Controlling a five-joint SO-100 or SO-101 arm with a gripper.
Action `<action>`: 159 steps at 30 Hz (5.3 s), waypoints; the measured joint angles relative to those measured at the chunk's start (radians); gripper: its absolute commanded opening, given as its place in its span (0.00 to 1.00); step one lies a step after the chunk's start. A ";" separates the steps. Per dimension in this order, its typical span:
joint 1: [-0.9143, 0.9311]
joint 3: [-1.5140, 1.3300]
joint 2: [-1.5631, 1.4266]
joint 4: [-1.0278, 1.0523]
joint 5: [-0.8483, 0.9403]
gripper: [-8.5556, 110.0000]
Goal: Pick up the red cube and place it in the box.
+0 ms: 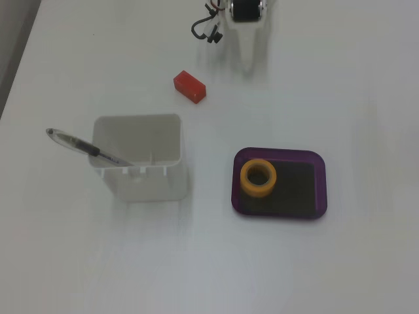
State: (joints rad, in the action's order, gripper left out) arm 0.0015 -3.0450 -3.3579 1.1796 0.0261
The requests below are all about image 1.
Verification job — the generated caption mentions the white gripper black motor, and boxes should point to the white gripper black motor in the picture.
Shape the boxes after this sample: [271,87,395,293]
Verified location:
[228,0,268,73]

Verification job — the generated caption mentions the red cube block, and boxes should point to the red cube block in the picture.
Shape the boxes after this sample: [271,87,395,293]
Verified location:
[172,69,207,106]

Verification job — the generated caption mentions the white plastic box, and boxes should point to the white plastic box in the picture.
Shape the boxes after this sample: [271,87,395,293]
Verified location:
[88,113,189,202]

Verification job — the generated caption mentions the yellow tape roll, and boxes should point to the yellow tape roll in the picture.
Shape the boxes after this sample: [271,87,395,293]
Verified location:
[240,159,278,199]

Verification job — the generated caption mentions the purple tray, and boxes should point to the purple tray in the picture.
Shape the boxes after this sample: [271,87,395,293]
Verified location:
[230,147,329,219]

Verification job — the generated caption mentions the clear ballpoint pen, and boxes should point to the clear ballpoint pen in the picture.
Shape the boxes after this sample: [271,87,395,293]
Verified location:
[45,128,136,167]

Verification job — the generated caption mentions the red white black servo wires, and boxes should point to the red white black servo wires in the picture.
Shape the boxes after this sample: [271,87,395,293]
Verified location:
[204,0,227,14]

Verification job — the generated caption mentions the thin black looped cable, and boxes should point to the thin black looped cable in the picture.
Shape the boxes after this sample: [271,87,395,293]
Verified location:
[190,15,217,41]

